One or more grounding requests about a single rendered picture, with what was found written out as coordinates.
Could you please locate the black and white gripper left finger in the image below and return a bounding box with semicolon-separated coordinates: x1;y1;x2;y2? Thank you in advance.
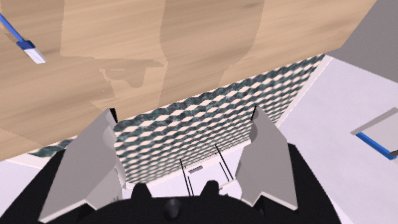
0;108;126;224

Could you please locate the blue network cable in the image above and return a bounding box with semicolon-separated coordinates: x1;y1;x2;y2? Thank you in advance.
0;13;25;42

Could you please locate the white and blue cable plug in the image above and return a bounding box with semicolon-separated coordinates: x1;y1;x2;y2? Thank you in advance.
16;40;47;63

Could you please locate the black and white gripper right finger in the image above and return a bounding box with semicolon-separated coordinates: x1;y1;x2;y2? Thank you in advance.
235;106;342;224

